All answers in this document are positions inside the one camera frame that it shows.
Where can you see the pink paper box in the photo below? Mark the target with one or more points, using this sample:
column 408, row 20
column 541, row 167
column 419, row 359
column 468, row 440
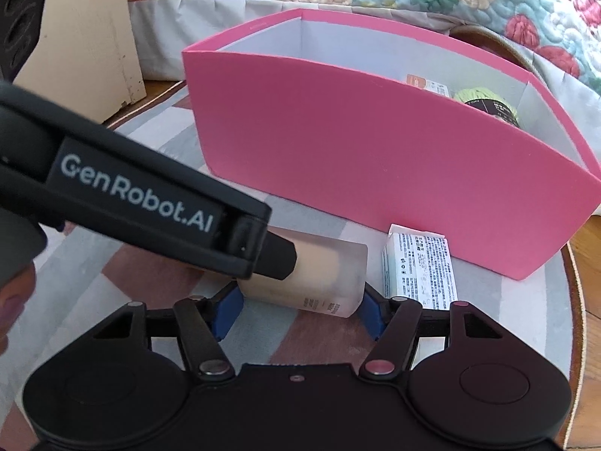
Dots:
column 352, row 150

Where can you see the green yarn ball black label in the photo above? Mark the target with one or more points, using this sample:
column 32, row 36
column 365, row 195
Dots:
column 488, row 103

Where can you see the white bed skirt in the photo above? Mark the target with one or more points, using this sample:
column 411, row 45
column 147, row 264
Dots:
column 188, row 23

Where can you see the black speaker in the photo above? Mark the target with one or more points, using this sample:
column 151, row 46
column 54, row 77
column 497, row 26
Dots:
column 19, row 19

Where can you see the orange white tissue pack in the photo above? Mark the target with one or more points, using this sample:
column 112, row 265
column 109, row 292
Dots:
column 425, row 83

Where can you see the cream wooden cabinet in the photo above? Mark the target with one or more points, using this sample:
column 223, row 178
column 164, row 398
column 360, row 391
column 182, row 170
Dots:
column 84, row 33

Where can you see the small white printed packet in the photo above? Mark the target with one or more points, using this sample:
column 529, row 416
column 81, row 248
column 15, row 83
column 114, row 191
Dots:
column 418, row 268

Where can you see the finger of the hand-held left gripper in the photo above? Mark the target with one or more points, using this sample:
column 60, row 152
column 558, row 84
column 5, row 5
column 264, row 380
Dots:
column 279, row 256

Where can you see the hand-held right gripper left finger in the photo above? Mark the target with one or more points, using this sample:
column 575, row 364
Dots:
column 227, row 310

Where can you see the beige foundation bottle gold cap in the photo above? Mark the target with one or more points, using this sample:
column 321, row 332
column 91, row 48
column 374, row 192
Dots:
column 328, row 272

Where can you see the round checked rug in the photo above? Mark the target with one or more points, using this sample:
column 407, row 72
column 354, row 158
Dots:
column 305, row 338

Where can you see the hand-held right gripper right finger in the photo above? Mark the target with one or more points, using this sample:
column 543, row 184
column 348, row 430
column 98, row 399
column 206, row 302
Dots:
column 371, row 314

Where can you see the person's left hand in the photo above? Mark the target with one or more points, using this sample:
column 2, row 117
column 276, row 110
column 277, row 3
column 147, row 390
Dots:
column 14, row 310

